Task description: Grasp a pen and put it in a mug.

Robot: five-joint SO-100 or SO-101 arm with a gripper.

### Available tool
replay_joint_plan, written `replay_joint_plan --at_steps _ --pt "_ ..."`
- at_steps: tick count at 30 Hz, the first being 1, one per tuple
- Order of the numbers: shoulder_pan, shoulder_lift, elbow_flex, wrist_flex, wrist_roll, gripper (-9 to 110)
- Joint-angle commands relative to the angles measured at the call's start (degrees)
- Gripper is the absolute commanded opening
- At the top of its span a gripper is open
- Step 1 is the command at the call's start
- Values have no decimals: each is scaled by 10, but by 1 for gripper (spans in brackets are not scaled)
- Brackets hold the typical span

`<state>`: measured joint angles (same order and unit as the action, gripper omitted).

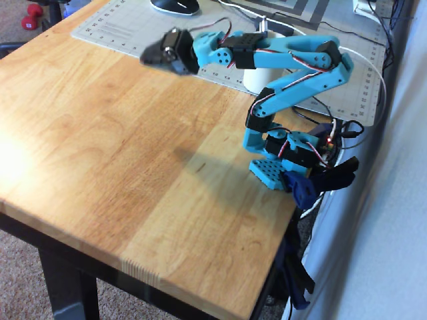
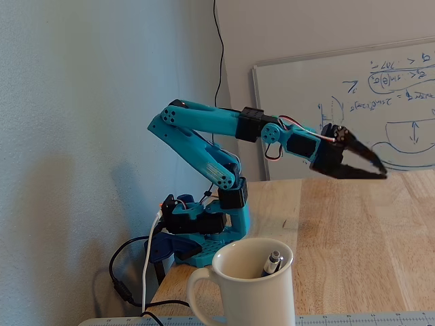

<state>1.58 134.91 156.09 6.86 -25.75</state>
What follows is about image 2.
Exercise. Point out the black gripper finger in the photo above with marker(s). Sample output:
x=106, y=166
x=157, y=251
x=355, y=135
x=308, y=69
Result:
x=360, y=174
x=365, y=153

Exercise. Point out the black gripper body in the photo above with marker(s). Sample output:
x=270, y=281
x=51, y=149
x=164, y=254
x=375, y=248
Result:
x=329, y=159

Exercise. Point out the dark blue pen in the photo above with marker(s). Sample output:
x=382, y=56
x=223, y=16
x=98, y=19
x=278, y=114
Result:
x=272, y=265

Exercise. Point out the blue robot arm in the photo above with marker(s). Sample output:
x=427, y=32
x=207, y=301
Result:
x=210, y=119

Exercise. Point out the cream ceramic mug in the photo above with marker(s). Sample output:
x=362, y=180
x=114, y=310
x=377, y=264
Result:
x=258, y=299

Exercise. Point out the whiteboard with blue writing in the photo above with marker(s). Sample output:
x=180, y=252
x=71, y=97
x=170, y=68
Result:
x=306, y=78

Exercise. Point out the ruler strip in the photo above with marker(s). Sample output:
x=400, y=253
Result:
x=357, y=320

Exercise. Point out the dark blue table clamp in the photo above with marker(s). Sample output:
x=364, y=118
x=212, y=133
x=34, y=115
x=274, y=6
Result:
x=163, y=246

